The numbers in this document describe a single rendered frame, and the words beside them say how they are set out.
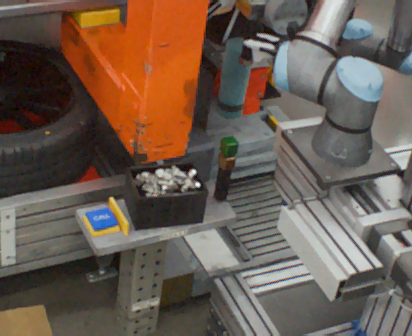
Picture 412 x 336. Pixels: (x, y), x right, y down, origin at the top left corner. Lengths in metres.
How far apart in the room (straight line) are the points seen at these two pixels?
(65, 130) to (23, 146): 0.15
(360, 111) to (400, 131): 1.82
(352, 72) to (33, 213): 1.06
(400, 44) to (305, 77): 0.40
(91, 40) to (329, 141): 0.96
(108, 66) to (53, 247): 0.58
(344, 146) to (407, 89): 2.12
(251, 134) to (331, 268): 1.32
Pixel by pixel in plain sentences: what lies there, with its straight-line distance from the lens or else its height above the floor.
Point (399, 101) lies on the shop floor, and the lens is 4.09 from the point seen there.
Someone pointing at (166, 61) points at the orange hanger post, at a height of 0.86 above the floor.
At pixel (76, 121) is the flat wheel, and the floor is 0.50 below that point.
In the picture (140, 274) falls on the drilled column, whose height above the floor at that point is 0.27.
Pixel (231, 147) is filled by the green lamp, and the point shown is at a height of 0.65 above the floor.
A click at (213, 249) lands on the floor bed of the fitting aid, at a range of 2.92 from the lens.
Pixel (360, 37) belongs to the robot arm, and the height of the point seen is 0.94.
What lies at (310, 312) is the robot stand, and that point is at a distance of 2.60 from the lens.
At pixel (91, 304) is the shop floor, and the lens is 2.80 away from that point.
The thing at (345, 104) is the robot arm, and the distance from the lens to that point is 2.06.
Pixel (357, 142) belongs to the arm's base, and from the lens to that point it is 2.11.
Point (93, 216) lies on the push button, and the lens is 2.38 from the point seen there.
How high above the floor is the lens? 2.03
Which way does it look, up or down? 37 degrees down
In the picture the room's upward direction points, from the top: 9 degrees clockwise
